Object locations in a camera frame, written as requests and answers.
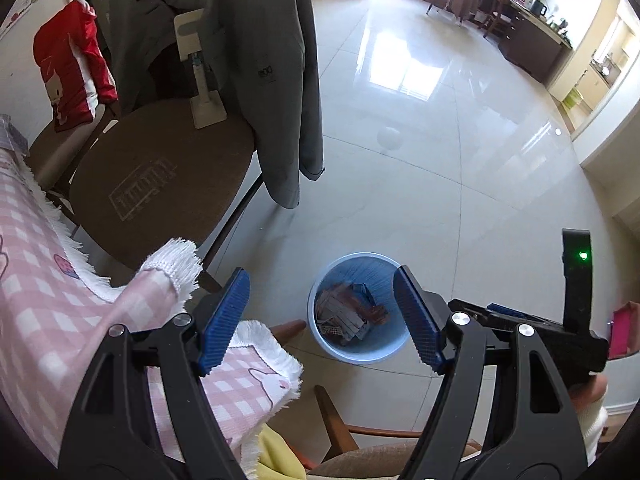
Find assorted cabinet items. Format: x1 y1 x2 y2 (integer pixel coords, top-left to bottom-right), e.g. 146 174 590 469
492 0 573 36

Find wooden chair with brown seat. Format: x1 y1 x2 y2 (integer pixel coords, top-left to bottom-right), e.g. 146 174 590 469
25 102 121 196

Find blue trash bin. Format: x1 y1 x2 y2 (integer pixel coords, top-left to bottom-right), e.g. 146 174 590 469
306 252 416 365

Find red jacket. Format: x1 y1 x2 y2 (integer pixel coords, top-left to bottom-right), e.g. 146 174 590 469
32 0 119 133

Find grey grid tablecloth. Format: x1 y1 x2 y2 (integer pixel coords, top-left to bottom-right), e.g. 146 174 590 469
0 114 28 153

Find grey jacket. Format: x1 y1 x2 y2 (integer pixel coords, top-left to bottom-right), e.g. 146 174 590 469
107 0 325 209

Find yellow cloth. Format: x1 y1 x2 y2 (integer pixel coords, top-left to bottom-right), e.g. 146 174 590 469
257 425 307 480

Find dark wooden cabinet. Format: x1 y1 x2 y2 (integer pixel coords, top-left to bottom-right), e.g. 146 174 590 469
477 0 573 83

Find pink object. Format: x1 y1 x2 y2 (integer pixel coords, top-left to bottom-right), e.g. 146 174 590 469
612 301 640 359

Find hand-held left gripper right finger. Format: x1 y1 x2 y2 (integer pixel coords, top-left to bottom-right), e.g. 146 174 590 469
392 265 590 480

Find pink checked tablecloth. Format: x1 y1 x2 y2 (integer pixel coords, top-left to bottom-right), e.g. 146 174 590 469
0 147 305 466

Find person's right forearm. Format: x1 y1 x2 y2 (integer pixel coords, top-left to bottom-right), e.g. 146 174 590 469
570 375 611 466

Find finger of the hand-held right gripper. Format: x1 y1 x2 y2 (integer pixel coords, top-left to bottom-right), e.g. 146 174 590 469
486 302 564 323
447 299 567 334

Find wooden armchair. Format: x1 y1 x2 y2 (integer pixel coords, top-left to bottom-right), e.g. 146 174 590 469
270 320 483 480

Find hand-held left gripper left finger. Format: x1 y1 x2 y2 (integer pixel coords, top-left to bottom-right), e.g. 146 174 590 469
59 267 251 480

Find dark wooden chair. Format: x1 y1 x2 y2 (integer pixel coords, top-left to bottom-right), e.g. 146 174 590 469
482 0 516 38

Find pile of snack wrappers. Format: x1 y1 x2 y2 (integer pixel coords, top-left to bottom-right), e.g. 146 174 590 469
315 282 391 348

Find brown cushioned chair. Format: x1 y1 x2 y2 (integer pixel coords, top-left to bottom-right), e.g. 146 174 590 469
67 97 266 293

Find white wall poster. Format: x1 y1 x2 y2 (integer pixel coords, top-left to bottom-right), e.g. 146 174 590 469
0 0 40 43

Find white phone stand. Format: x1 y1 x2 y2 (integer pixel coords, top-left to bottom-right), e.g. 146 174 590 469
173 8 227 130

